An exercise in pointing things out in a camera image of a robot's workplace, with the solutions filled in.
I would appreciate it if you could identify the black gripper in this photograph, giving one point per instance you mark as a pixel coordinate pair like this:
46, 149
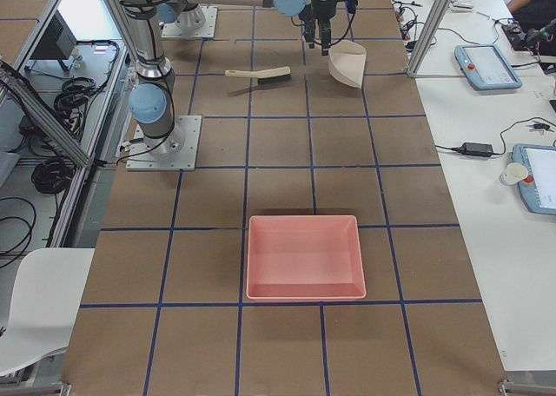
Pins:
321, 9

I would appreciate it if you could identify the white plastic dustpan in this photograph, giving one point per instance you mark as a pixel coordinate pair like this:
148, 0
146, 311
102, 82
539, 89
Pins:
346, 63

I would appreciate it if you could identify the white hand brush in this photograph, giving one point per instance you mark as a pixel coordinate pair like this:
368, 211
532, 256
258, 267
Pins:
266, 76

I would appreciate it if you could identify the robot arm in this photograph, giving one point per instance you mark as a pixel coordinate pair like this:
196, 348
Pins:
187, 16
151, 102

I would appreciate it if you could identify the pink plastic bin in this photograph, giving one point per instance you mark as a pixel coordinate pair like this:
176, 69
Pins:
304, 258

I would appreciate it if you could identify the far teach pendant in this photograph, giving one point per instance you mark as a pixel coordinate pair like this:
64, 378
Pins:
486, 68

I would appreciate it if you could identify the teach pendant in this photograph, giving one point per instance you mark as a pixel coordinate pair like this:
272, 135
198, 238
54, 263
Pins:
538, 190
486, 68

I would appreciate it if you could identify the black power adapter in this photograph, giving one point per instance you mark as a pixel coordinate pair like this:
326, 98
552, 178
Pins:
474, 149

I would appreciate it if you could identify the paper cup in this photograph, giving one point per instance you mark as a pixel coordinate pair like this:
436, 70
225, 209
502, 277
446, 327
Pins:
514, 173

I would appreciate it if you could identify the near teach pendant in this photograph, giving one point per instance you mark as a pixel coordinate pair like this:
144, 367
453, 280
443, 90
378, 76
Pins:
538, 190

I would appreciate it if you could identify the white chair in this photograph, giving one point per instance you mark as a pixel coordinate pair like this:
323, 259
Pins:
44, 303

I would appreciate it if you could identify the aluminium frame post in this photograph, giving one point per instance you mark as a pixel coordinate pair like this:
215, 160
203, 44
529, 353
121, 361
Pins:
434, 18

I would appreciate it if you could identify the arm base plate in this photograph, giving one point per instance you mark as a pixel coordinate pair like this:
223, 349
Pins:
171, 31
177, 152

